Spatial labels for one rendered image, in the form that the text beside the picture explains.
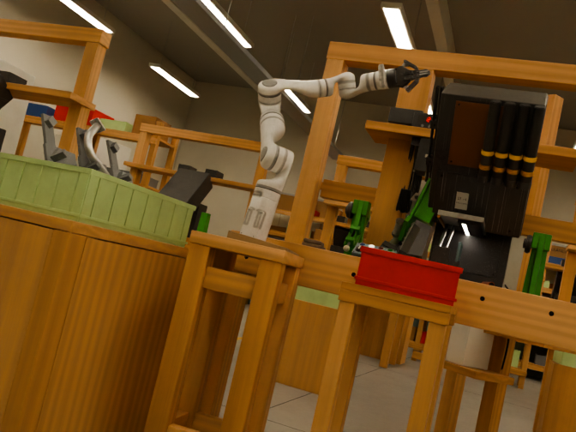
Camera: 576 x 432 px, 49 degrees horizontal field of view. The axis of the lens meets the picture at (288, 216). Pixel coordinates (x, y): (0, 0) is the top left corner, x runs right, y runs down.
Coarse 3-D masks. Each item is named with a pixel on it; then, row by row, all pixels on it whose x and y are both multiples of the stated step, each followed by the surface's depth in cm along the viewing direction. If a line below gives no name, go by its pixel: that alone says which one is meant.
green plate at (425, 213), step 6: (426, 186) 249; (426, 192) 250; (420, 198) 249; (426, 198) 250; (420, 204) 250; (426, 204) 249; (414, 210) 249; (420, 210) 250; (426, 210) 249; (414, 216) 250; (420, 216) 249; (426, 216) 249; (432, 216) 248; (414, 222) 259; (426, 222) 250; (432, 222) 253
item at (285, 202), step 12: (288, 204) 1341; (324, 204) 1316; (276, 216) 1345; (288, 216) 1337; (276, 228) 1341; (312, 228) 1316; (552, 252) 1166; (564, 252) 1159; (552, 276) 1159; (552, 288) 1156
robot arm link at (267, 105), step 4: (260, 96) 248; (280, 96) 250; (260, 100) 250; (264, 100) 248; (268, 100) 248; (272, 100) 248; (276, 100) 248; (280, 100) 251; (260, 104) 251; (264, 104) 249; (268, 104) 248; (272, 104) 249; (276, 104) 249; (280, 104) 252; (260, 108) 250; (264, 108) 248; (268, 108) 247; (272, 108) 247; (276, 108) 248; (264, 112) 236; (268, 112) 234; (272, 112) 234; (276, 112) 234; (260, 120) 236
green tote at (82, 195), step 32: (0, 160) 215; (32, 160) 209; (0, 192) 212; (32, 192) 207; (64, 192) 201; (96, 192) 202; (128, 192) 216; (96, 224) 204; (128, 224) 218; (160, 224) 235
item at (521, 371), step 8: (344, 216) 980; (544, 272) 878; (544, 280) 873; (416, 328) 928; (424, 328) 958; (416, 336) 918; (424, 336) 920; (416, 344) 912; (528, 344) 866; (520, 352) 876; (528, 352) 868; (416, 360) 916; (512, 360) 878; (528, 360) 867; (512, 368) 872; (520, 368) 881; (520, 376) 867; (520, 384) 865
